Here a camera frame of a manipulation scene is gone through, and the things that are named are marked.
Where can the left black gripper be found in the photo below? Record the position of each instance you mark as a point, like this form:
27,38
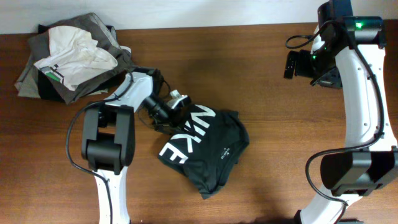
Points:
170,119

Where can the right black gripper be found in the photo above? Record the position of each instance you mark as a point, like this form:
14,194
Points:
298,64

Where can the dark green t-shirt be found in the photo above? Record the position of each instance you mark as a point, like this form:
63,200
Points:
206,148

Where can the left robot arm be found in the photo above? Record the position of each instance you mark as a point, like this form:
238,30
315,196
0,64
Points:
108,142

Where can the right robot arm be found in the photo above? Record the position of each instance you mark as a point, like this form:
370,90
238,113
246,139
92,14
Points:
348,53

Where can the white folded shirt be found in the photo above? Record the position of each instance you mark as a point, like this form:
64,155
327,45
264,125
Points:
74,57

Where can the light grey folded garment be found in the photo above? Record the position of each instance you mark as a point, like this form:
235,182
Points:
27,82

